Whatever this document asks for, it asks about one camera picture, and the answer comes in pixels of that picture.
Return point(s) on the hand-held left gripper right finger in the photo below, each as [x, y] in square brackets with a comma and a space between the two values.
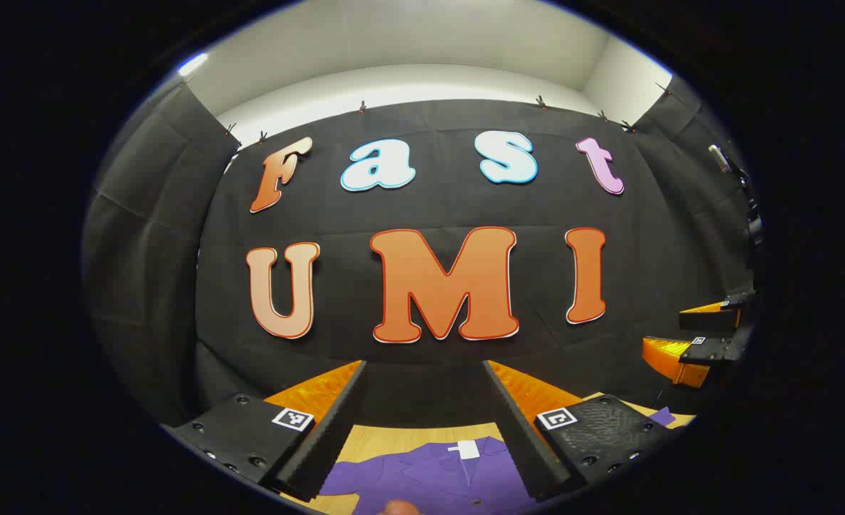
[522, 443]

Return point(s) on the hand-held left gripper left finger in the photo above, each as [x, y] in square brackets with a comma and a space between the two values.
[333, 436]

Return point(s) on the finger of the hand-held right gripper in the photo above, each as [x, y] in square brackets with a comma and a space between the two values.
[715, 350]
[715, 320]

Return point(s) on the purple shirt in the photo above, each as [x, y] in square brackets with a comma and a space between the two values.
[429, 479]

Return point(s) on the black backdrop cloth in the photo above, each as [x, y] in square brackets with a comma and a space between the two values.
[343, 214]

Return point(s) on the row of small cloth clips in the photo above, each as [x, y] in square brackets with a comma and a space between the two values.
[361, 107]

